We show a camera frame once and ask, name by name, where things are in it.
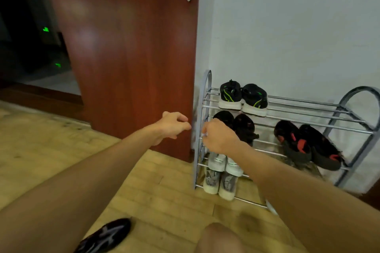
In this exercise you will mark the person's right hand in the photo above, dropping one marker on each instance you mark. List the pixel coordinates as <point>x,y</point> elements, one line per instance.
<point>221,140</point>

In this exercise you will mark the person's left hand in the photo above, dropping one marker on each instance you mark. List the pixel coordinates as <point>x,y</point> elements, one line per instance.
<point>167,126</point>

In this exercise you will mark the person's left fingers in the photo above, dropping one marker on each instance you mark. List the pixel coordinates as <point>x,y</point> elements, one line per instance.
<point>181,126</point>

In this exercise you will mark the person's right fingers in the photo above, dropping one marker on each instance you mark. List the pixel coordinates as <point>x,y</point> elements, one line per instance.
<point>207,139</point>

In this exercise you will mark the person's right forearm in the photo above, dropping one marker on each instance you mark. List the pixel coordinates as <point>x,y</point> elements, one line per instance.
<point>299,202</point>

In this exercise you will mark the person's left forearm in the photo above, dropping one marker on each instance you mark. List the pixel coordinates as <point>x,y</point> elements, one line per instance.
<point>77,190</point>

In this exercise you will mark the white sneaker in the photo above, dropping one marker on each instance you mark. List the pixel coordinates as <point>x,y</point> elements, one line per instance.
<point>234,168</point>
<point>216,162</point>

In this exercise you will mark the black sandal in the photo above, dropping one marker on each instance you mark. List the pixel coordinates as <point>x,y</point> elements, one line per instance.
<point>224,117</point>
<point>245,128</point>

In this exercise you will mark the grey patterned white-soled sneaker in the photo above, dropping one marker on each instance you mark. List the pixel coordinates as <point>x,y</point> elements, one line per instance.
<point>211,181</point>
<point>227,186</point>

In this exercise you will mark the black sneaker with green stripes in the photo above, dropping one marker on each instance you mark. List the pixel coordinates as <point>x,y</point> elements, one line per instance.
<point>230,94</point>
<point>254,98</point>

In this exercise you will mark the black shoe with red accents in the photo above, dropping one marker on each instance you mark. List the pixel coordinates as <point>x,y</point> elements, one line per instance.
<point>292,141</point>
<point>322,149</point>

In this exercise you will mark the red-brown wooden door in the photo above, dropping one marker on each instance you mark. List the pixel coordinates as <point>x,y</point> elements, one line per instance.
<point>127,54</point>

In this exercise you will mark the person's leg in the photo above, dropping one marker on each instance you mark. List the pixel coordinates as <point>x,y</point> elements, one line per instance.
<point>219,239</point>

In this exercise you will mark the person's black patterned shoe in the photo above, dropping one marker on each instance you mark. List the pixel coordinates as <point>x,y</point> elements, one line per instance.
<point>105,236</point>

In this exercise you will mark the dark wooden door threshold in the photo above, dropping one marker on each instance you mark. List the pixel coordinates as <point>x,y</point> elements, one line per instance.
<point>41,98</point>

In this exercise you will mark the grey metal shoe rack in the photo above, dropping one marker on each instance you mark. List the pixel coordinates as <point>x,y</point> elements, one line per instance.
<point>350,107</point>

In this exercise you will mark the dark brown furniture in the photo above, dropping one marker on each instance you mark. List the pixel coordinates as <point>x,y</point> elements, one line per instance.
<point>372,199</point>

